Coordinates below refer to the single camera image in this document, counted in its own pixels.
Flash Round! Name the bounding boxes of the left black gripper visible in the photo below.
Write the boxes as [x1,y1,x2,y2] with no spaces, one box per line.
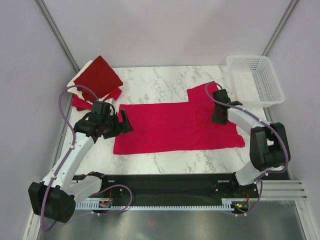
[101,109,133,140]

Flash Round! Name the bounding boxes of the bright red t shirt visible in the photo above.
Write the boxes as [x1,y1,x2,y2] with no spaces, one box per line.
[113,84,245,155]

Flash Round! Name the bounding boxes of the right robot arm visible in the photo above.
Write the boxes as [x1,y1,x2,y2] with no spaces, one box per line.
[210,89,291,197]

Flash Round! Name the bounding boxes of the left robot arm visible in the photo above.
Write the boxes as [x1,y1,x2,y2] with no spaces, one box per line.
[28,101,134,223]

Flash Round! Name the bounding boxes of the white plastic basket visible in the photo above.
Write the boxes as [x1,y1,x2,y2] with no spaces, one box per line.
[226,55,285,108]

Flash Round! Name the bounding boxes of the red folded shirt bottom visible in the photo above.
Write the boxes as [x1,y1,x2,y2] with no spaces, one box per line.
[71,88,123,112]

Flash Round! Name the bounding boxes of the dark red folded shirt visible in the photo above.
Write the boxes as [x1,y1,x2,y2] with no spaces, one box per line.
[74,55,123,99]

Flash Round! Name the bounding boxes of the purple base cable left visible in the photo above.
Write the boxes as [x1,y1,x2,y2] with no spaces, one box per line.
[74,184,133,221]

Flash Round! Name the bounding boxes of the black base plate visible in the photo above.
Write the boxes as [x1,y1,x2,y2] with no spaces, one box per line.
[72,172,292,207]

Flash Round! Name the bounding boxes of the white slotted cable duct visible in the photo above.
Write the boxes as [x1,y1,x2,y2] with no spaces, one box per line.
[75,198,248,211]

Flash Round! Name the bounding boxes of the right aluminium frame post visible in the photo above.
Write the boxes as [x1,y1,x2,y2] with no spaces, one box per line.
[261,0,300,57]

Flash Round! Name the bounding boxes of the aluminium frame post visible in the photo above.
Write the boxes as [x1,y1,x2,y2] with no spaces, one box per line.
[261,0,300,57]
[34,0,80,72]

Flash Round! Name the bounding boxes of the left aluminium frame post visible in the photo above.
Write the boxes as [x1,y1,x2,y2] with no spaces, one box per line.
[34,0,80,72]

